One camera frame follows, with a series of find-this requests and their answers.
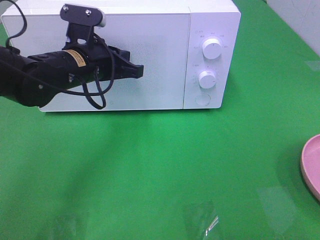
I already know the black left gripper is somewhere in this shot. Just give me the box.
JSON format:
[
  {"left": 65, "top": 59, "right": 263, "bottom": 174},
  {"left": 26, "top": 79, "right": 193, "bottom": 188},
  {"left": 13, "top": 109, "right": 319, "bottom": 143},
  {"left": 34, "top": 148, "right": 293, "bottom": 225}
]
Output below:
[{"left": 62, "top": 34, "right": 144, "bottom": 81}]

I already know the white microwave knob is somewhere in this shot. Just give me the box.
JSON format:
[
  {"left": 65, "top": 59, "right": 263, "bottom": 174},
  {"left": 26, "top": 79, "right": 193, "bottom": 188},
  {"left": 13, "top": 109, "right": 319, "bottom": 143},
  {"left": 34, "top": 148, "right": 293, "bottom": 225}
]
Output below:
[
  {"left": 202, "top": 37, "right": 222, "bottom": 60},
  {"left": 198, "top": 71, "right": 217, "bottom": 89}
]

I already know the round white door button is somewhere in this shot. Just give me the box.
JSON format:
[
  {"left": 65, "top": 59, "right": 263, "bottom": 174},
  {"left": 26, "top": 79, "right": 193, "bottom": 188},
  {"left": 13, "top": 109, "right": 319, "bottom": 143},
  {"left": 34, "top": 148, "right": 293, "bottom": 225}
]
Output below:
[{"left": 195, "top": 93, "right": 211, "bottom": 106}]

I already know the pink round plate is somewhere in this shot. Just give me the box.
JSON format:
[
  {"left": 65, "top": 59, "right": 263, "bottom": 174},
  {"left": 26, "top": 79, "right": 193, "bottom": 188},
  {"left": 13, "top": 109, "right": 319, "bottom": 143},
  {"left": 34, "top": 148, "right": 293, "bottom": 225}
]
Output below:
[{"left": 300, "top": 134, "right": 320, "bottom": 202}]

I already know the white microwave door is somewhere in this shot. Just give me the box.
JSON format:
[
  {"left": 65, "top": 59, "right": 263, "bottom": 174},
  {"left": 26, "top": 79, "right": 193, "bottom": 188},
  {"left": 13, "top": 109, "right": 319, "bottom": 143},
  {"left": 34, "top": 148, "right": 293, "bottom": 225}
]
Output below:
[{"left": 0, "top": 13, "right": 190, "bottom": 112}]

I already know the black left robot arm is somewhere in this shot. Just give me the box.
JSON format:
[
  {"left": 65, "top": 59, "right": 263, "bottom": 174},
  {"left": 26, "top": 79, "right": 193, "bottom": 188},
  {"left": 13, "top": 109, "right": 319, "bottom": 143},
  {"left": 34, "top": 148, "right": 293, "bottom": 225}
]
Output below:
[{"left": 0, "top": 34, "right": 144, "bottom": 110}]

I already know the white microwave oven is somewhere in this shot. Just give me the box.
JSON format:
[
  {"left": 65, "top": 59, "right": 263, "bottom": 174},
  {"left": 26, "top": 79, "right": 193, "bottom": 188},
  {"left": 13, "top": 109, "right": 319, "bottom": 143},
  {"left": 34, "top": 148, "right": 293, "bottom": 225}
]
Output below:
[{"left": 0, "top": 0, "right": 241, "bottom": 109}]

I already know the white partition panel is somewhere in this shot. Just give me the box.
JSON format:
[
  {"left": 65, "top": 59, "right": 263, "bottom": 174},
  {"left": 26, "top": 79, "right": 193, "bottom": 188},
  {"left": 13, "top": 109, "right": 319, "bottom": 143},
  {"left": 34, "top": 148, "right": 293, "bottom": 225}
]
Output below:
[{"left": 266, "top": 0, "right": 320, "bottom": 55}]

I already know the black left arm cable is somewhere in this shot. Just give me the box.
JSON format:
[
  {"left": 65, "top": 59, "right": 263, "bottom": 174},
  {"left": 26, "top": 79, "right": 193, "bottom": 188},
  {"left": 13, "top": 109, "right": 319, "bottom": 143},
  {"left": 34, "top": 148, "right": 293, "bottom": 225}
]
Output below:
[{"left": 0, "top": 0, "right": 118, "bottom": 111}]

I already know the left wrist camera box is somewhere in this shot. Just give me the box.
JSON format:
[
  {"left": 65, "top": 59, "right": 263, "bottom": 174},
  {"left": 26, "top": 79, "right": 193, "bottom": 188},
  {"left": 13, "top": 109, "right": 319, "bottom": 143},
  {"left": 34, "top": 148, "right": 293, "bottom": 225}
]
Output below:
[{"left": 59, "top": 3, "right": 106, "bottom": 48}]

